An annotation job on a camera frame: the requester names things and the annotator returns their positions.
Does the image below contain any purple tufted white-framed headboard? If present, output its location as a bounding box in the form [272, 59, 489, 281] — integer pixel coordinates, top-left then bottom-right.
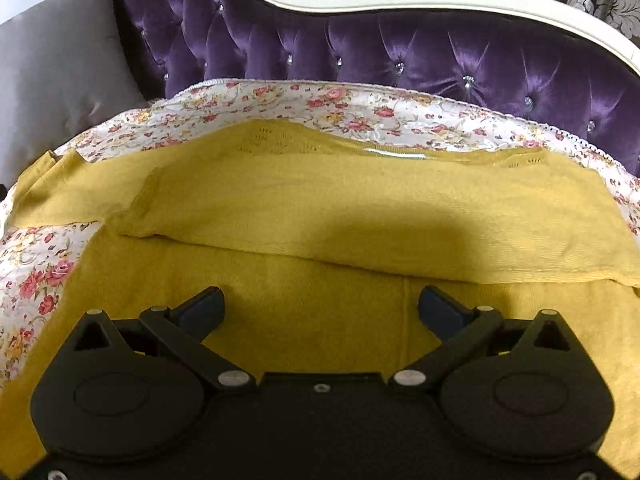
[114, 0, 639, 172]

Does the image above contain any floral quilted bedspread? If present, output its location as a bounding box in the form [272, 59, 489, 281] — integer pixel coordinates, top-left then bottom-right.
[1, 79, 639, 385]

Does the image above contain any mustard yellow knit sweater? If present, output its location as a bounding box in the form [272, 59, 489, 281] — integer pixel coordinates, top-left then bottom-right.
[1, 122, 639, 478]

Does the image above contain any grey satin pillow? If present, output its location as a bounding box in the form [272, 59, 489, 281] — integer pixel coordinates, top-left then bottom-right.
[1, 0, 146, 188]

